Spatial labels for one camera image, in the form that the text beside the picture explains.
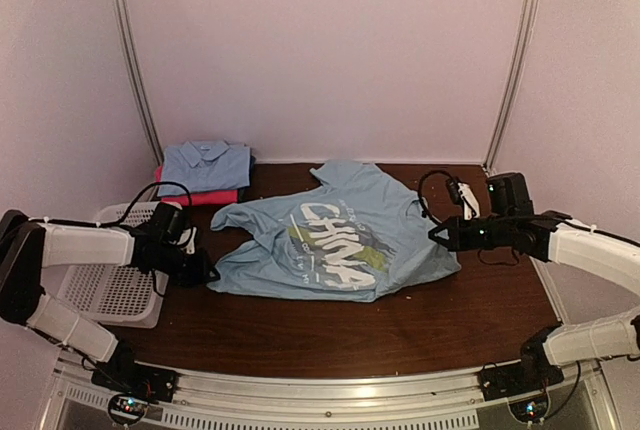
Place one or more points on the light blue shirt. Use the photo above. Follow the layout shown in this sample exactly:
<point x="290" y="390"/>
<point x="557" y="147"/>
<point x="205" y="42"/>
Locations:
<point x="225" y="164"/>

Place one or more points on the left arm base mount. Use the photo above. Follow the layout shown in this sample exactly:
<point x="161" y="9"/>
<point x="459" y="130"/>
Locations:
<point x="122" y="373"/>

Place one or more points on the right aluminium corner post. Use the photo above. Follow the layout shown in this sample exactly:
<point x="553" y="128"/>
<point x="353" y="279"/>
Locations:
<point x="527" y="20"/>

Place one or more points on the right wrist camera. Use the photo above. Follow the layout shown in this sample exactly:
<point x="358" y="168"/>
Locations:
<point x="462" y="195"/>

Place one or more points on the white plastic laundry basket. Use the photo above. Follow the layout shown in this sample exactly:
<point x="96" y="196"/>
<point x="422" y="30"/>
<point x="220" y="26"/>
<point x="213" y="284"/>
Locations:
<point x="121" y="295"/>

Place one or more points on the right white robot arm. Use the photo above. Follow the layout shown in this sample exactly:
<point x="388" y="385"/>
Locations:
<point x="549" y="237"/>

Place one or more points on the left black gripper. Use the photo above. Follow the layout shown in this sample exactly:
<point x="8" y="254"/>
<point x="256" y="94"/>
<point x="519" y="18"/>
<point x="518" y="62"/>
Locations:
<point x="200" y="272"/>

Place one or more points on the aluminium corner post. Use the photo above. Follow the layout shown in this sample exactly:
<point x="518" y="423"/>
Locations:
<point x="527" y="20"/>
<point x="133" y="69"/>

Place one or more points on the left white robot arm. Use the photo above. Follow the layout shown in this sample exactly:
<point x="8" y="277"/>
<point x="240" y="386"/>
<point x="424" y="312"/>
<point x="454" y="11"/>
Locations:
<point x="165" y="243"/>

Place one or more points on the aluminium front rail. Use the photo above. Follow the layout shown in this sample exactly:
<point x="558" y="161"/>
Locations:
<point x="441" y="400"/>

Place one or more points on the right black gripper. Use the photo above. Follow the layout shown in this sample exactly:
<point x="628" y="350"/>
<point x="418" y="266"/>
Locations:
<point x="457" y="238"/>

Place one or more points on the blue printed garment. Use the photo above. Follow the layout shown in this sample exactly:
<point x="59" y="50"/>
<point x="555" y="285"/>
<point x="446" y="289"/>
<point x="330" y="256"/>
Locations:
<point x="358" y="236"/>

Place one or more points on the folded dark blue cloth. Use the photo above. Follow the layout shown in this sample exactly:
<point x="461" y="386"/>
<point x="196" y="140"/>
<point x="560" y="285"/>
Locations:
<point x="241" y="192"/>

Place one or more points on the left aluminium corner post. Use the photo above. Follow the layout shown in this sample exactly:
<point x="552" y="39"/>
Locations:
<point x="133" y="69"/>

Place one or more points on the folded pink cloth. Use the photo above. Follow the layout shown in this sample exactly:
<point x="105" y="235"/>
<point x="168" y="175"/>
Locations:
<point x="202" y="192"/>

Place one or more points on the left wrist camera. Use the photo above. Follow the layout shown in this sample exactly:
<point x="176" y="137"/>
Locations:
<point x="187" y="241"/>

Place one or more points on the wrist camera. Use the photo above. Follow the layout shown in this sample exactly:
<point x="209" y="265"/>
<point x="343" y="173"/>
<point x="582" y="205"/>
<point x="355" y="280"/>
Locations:
<point x="187" y="241"/>
<point x="462" y="195"/>

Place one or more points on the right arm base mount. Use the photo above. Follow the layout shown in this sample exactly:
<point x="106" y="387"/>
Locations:
<point x="520" y="377"/>

